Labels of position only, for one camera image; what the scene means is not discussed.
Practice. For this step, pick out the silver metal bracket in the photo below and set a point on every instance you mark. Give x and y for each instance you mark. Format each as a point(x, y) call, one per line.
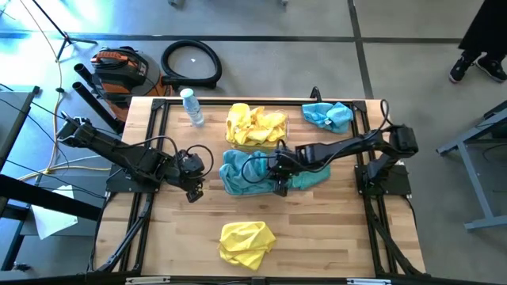
point(368, 282)
point(146, 280)

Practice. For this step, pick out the teal cloths in centre bin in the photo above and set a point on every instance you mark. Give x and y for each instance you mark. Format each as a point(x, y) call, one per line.
point(216, 158)

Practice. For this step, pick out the yellow cloths in top bin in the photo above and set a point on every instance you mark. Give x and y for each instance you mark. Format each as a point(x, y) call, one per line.
point(253, 149)

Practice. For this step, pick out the person's shoe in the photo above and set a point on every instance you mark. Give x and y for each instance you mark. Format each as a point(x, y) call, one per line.
point(493, 69)
point(459, 71)

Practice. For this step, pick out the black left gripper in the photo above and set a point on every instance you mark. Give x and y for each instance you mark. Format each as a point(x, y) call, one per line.
point(186, 180)

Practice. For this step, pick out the white paper sheet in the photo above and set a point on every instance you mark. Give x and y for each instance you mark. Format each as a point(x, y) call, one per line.
point(51, 221)

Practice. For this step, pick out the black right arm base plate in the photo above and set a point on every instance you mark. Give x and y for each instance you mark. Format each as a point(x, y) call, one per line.
point(398, 180)

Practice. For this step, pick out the orange and black shop vacuum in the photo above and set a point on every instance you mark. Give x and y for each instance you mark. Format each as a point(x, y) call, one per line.
point(119, 75)

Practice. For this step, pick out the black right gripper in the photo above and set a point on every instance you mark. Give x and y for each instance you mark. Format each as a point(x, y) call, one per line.
point(287, 162)

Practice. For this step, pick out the black rig base bar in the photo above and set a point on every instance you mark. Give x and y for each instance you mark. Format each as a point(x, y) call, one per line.
point(277, 282)

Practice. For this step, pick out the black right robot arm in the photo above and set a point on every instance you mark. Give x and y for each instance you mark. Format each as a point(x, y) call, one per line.
point(348, 146)

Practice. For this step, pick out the dark grey side desk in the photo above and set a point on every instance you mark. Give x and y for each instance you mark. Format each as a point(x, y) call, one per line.
point(12, 118)

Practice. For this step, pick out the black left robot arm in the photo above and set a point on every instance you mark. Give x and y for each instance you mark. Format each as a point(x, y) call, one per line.
point(119, 152)

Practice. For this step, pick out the person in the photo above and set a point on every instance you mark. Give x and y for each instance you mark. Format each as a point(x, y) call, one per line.
point(487, 27)

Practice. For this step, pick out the clear plastic water bottle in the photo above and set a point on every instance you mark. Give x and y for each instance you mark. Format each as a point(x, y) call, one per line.
point(193, 109)

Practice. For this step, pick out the black aluminium table frame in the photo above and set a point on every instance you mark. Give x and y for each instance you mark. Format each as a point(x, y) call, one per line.
point(158, 103)

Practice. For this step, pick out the black stand frame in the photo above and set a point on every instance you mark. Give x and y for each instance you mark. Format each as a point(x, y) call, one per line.
point(39, 196)

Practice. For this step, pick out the grey metal stand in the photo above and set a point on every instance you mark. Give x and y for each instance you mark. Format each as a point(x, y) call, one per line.
point(477, 186)

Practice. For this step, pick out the black vacuum tube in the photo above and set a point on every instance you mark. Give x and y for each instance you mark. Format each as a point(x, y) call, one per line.
point(95, 105)
point(83, 73)

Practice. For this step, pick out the black tripod stand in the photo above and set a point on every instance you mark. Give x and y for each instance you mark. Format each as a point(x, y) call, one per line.
point(67, 39)

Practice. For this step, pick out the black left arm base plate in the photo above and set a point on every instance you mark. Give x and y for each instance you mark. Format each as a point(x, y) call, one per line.
point(119, 184)

